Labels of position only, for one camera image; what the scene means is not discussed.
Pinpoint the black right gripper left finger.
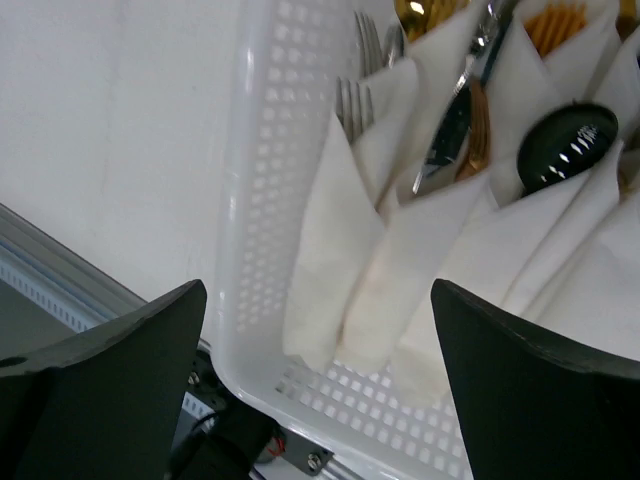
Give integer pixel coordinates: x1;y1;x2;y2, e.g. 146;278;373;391
1;280;207;479

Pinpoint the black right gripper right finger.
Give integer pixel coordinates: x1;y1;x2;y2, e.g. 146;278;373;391
431;279;639;479

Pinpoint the white paper napkin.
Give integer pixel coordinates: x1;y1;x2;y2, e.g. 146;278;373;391
282;114;384;372

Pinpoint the ornate silver fork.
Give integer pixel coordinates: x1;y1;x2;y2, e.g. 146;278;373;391
334;77;374;145

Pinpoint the folded white napkins stack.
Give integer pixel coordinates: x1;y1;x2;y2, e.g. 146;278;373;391
339;0;640;406

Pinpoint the black spoon in basket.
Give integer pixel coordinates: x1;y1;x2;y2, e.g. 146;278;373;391
517;102;619;196

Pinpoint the silver knife in basket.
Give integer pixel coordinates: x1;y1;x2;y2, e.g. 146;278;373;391
412;1;518;196

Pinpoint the gold cutlery bundle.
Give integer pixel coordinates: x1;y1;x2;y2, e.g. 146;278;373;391
524;1;587;58

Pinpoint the white plastic basket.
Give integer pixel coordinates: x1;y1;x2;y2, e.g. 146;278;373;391
203;1;471;479

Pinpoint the gold spoon in basket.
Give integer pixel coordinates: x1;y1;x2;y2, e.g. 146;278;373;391
394;0;469;43

